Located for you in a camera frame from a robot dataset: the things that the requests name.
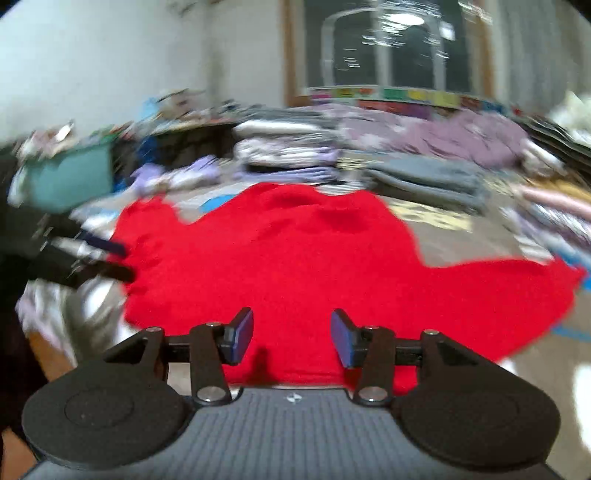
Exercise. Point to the lilac folded sweater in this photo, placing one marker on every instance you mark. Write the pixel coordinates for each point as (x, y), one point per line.
(184, 177)

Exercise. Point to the black striped folded garment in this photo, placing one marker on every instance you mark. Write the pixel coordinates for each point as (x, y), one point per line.
(554, 131)

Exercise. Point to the purple floral duvet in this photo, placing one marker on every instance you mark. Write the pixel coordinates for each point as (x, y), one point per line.
(438, 134)

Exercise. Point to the printed cartoon blanket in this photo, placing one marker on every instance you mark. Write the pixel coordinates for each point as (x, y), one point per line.
(461, 240)

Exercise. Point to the red sweater with green patch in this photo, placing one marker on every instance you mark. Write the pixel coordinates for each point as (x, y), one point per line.
(300, 254)

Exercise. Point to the wooden desk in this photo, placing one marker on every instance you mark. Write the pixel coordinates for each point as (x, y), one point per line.
(194, 127)

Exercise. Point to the stack of grey lilac clothes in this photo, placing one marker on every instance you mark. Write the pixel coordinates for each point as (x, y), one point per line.
(286, 152)

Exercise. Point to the colourful cloth pile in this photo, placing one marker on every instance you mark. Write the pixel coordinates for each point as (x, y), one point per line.
(51, 136)

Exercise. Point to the colourful tiled headboard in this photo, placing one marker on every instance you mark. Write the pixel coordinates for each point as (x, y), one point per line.
(415, 97)

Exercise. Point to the grey curtain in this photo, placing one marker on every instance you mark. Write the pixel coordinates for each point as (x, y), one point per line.
(526, 46)

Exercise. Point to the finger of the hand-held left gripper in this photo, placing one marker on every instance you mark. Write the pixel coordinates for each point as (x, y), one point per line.
(106, 247)
(111, 273)

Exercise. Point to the teal storage box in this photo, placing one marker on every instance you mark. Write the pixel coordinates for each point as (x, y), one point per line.
(69, 180)

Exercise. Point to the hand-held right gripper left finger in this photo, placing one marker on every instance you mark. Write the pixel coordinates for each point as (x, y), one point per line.
(243, 337)

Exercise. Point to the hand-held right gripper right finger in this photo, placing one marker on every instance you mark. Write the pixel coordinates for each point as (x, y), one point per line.
(340, 339)

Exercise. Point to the grey folded garment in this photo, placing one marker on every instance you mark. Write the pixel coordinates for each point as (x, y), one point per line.
(425, 180)

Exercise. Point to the stack of pastel folded clothes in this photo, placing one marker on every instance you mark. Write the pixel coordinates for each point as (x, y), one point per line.
(554, 207)

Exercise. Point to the wooden framed window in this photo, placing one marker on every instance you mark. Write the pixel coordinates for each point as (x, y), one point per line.
(406, 46)

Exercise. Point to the white quilt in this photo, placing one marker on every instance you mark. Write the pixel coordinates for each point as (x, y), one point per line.
(572, 106)

